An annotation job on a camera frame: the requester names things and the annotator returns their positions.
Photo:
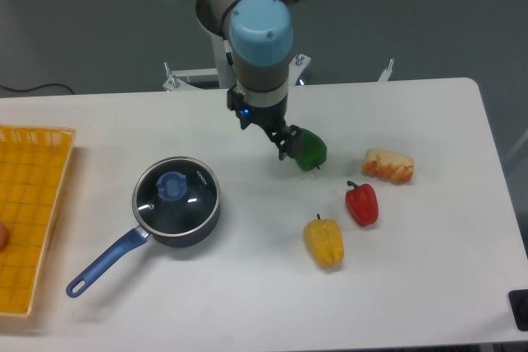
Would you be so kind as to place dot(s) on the green bell pepper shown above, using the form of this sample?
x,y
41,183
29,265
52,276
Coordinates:
x,y
314,153

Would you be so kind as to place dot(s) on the yellow woven basket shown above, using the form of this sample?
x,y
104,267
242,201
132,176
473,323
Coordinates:
x,y
34,162

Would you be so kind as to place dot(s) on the black table corner device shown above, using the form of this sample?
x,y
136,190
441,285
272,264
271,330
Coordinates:
x,y
519,305

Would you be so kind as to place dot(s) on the white base frame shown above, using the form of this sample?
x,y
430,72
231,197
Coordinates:
x,y
208,78

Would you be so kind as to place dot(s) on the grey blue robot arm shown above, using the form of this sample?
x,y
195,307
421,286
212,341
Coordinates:
x,y
260,36

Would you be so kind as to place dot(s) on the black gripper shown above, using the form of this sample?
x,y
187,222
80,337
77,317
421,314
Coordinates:
x,y
287,138

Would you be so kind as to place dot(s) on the dark blue saucepan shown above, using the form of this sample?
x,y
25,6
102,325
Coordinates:
x,y
134,238

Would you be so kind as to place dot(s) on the glass lid blue knob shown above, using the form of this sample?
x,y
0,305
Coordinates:
x,y
177,197

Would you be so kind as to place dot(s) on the red bell pepper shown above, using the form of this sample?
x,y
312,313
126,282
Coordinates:
x,y
362,204

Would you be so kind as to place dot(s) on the toasted bread piece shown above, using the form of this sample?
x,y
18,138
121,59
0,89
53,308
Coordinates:
x,y
388,165

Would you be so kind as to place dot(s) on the yellow bell pepper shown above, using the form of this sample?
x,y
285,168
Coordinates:
x,y
323,239

